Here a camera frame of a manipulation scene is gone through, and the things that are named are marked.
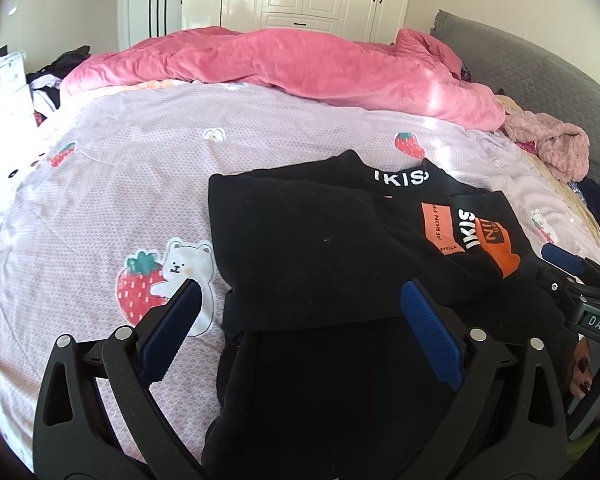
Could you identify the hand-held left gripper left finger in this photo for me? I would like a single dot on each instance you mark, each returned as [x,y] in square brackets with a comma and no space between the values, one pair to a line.
[175,330]

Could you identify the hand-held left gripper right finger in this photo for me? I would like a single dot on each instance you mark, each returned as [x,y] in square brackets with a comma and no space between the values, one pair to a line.
[430,335]

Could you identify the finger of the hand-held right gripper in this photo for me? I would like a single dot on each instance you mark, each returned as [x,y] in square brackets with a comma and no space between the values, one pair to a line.
[555,285]
[562,256]

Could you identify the black sweater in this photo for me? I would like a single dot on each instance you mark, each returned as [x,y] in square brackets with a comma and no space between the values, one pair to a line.
[290,240]

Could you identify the pile of dark clothes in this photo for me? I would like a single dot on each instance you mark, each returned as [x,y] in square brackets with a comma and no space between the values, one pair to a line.
[65,62]

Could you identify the person's right hand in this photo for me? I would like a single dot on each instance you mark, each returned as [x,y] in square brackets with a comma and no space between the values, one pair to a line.
[585,365]

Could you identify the pink fuzzy garment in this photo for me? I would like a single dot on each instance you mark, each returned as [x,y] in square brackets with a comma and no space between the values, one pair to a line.
[560,145]

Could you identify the lilac printed bed sheet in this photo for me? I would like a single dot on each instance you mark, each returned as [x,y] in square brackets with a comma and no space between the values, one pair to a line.
[105,200]

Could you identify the grey quilted headboard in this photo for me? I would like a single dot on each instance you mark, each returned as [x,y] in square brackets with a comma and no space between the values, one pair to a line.
[530,60]

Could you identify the colourful patterned cloth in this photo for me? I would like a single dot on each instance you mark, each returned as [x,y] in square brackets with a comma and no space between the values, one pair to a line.
[466,71]

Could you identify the pink quilt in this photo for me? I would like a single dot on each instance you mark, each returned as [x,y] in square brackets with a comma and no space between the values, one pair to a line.
[280,65]

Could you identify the white drawer cabinet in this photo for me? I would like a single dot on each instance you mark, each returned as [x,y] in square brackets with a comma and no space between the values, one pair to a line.
[10,80]

